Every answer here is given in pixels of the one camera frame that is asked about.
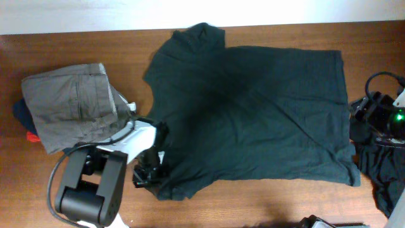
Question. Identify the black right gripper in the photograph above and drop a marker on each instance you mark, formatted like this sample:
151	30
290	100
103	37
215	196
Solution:
372	107

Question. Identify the orange folded garment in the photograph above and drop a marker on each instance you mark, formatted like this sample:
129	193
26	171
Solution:
32	137

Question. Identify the navy folded garment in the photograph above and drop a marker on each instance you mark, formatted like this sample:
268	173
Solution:
23	115

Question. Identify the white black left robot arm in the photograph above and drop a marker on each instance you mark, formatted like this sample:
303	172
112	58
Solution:
91	189

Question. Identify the dark green t-shirt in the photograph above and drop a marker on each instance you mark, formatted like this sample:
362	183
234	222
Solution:
248	112

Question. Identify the grey folded trousers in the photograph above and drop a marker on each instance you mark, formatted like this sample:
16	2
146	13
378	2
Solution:
74	104

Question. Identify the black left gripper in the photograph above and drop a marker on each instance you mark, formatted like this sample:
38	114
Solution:
143	181

